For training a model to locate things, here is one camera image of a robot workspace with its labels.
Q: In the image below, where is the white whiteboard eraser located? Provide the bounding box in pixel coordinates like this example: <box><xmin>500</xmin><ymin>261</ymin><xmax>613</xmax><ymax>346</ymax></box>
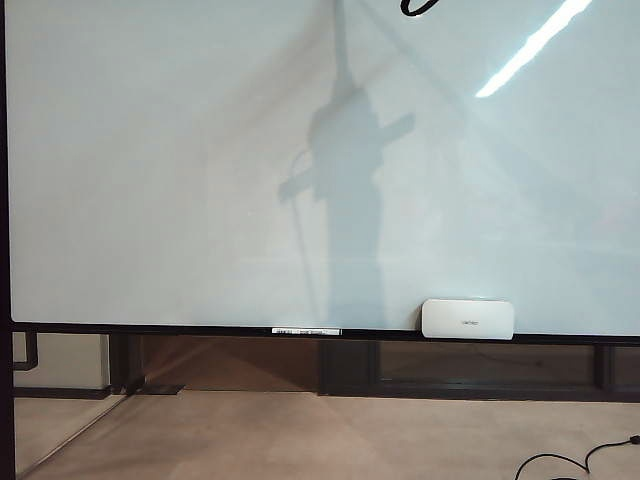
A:
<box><xmin>421</xmin><ymin>298</ymin><xmax>516</xmax><ymax>341</ymax></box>

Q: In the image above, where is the black bent pipe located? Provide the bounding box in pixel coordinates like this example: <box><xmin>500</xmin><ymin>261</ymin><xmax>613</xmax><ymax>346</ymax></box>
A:
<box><xmin>12</xmin><ymin>332</ymin><xmax>40</xmax><ymax>372</ymax></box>

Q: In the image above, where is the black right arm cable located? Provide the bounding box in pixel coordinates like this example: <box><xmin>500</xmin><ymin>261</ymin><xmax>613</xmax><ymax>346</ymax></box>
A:
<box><xmin>399</xmin><ymin>0</ymin><xmax>441</xmax><ymax>19</ymax></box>

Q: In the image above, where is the black metal frame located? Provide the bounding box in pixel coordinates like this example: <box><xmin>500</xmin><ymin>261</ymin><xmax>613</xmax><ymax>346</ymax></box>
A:
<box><xmin>0</xmin><ymin>0</ymin><xmax>17</xmax><ymax>480</ymax></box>

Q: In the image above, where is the large white whiteboard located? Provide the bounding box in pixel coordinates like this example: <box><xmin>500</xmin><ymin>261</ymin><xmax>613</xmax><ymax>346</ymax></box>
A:
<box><xmin>4</xmin><ymin>0</ymin><xmax>640</xmax><ymax>346</ymax></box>

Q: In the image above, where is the white printed label strip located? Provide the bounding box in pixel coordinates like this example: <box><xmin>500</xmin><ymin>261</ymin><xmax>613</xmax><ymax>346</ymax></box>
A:
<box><xmin>271</xmin><ymin>327</ymin><xmax>344</xmax><ymax>337</ymax></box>

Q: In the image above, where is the black floor cable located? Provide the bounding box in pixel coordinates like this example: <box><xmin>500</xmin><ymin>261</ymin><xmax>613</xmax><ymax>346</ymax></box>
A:
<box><xmin>516</xmin><ymin>434</ymin><xmax>640</xmax><ymax>480</ymax></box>

